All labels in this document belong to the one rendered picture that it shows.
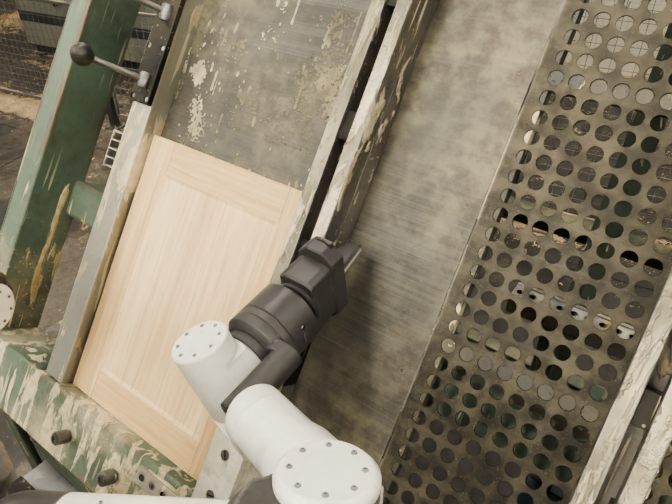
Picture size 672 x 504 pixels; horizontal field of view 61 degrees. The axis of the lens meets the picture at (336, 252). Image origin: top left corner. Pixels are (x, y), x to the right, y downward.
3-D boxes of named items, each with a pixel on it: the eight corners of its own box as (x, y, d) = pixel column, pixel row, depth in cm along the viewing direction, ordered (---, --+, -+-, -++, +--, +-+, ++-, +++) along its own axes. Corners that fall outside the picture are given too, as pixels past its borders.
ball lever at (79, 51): (145, 92, 102) (65, 60, 95) (152, 71, 101) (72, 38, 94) (149, 93, 98) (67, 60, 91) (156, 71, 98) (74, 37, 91)
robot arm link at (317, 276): (360, 318, 77) (305, 380, 71) (305, 290, 82) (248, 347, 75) (354, 250, 69) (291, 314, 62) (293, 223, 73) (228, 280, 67)
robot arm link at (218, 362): (261, 350, 74) (197, 416, 68) (226, 286, 69) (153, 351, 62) (324, 373, 66) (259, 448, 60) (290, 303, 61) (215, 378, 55)
